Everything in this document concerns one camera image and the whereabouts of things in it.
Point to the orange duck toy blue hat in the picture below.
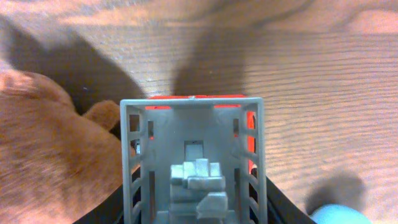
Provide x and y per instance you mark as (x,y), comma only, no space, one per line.
(338,214)

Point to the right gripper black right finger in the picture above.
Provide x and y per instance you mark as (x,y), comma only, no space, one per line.
(280,210)

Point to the red toy truck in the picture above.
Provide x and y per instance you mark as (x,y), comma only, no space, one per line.
(194,159)

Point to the brown plush toy with carrot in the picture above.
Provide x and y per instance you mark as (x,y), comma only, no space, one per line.
(56,165)

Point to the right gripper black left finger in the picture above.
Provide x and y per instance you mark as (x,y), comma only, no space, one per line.
(109,212)

